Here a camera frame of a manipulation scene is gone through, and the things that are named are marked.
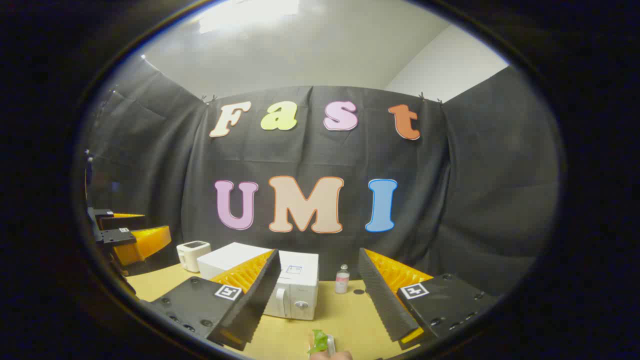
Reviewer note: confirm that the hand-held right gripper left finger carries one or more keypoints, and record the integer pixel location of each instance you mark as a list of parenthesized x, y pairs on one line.
[(260, 292)]

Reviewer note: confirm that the white microwave oven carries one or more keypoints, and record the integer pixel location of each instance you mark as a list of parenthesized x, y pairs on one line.
[(300, 280)]

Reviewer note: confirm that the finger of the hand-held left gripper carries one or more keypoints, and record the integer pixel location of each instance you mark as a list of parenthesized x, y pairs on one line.
[(107, 220), (117, 236)]

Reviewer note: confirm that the small clear bottle pink label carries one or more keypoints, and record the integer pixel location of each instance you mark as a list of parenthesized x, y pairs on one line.
[(342, 281)]

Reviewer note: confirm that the white rectangular food tray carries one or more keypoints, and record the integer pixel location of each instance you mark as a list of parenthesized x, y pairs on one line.
[(331, 345)]

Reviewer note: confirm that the small white toaster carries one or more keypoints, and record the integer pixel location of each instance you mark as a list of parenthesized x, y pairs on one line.
[(192, 255)]

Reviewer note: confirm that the black cloth clip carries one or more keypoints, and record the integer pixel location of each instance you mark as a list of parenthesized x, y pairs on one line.
[(431, 98), (209, 98)]

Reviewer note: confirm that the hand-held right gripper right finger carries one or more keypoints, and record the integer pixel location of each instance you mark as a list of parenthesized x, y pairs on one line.
[(380, 295)]

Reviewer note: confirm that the toast sandwich with lettuce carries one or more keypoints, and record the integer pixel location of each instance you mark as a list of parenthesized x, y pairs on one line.
[(319, 341)]

